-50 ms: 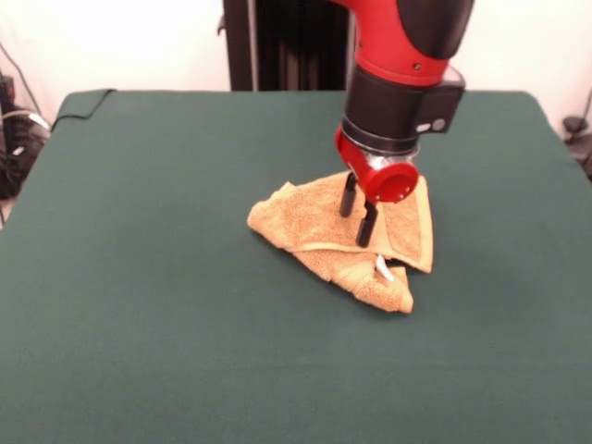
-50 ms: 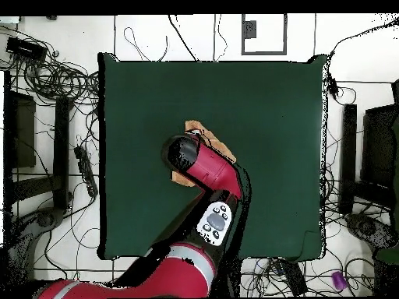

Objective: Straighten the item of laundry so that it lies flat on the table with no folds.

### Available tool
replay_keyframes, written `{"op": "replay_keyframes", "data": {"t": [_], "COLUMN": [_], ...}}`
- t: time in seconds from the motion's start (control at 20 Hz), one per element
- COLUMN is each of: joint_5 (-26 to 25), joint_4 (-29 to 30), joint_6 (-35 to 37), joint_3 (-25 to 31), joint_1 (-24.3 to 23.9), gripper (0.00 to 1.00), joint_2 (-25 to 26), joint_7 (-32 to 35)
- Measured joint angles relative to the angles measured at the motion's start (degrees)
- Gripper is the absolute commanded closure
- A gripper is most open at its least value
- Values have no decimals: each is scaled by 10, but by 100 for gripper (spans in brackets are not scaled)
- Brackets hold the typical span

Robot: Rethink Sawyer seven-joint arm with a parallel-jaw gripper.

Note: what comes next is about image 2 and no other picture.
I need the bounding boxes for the orange terry towel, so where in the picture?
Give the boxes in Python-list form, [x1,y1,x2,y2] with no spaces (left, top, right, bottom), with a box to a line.
[171,119,237,188]

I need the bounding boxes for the dark flat panel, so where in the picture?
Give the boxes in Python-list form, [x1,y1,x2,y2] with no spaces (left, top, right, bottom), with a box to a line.
[360,104,399,188]
[3,89,37,169]

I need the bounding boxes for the dark green table cloth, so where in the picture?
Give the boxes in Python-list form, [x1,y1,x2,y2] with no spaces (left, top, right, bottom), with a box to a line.
[97,51,328,262]

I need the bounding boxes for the black power strip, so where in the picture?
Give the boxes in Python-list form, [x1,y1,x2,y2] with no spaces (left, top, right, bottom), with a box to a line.
[274,259,309,297]
[73,145,99,198]

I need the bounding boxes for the small dark grey plate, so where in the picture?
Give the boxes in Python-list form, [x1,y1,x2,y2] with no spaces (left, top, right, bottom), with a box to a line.
[242,19,257,39]

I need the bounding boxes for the dark grey stand foot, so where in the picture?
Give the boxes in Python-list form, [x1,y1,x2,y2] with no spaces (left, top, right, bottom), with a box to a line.
[344,213,398,251]
[34,206,65,229]

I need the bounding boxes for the purple plastic object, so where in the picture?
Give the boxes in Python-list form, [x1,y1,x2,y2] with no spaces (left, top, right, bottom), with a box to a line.
[331,270,348,291]

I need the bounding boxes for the black rectangular device box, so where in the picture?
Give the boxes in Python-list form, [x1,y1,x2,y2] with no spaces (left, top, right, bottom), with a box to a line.
[5,36,48,62]

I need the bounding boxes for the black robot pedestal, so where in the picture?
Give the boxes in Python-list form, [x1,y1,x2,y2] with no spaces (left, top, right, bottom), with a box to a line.
[216,257,243,298]

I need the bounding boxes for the thick black cable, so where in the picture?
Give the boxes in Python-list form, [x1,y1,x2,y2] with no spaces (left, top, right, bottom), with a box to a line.
[168,13,201,62]

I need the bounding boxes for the thin black looped cable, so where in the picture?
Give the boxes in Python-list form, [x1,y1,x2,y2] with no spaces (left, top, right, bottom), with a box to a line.
[123,26,169,62]

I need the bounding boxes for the black upright stand post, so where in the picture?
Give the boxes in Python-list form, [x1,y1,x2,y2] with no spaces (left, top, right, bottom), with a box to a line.
[52,97,71,210]
[338,104,358,215]

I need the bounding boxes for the grey square floor frame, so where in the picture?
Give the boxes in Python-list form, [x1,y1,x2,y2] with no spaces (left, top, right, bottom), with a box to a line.
[241,13,288,56]

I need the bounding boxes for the black cable tangle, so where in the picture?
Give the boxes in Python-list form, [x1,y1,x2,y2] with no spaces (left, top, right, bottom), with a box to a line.
[0,24,101,107]

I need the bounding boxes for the long black cable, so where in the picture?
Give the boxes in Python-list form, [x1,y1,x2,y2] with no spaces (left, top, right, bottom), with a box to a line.
[328,16,399,61]

